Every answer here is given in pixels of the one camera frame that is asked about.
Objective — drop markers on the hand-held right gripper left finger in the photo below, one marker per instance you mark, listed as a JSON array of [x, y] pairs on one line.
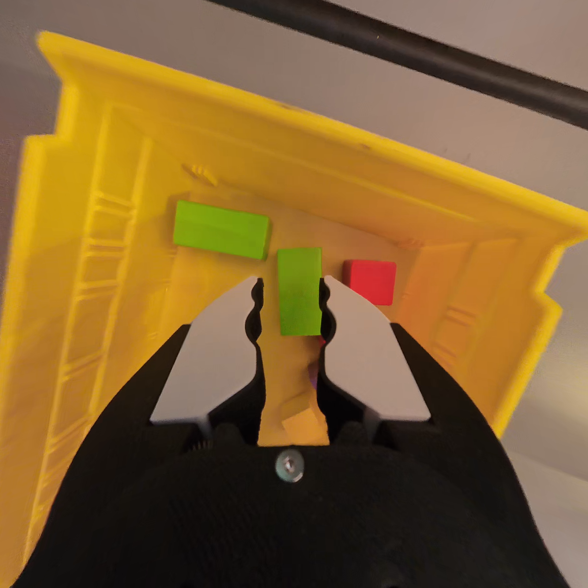
[[211, 363]]

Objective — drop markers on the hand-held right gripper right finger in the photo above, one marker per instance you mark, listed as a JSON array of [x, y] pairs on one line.
[[372, 367]]

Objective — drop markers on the purple wooden block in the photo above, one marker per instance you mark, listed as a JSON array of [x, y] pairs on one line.
[[313, 377]]

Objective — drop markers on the red wooden block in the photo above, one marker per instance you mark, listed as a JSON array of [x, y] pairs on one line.
[[374, 280]]

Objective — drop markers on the yellow wooden cube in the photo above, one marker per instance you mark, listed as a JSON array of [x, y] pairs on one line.
[[301, 427]]

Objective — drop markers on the long green wooden block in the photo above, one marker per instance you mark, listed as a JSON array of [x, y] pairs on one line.
[[298, 294]]

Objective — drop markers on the yellow plastic bin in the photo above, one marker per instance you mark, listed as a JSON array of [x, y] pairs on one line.
[[69, 275]]

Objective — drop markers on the table edge rail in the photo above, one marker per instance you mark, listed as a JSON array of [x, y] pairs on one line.
[[413, 50]]

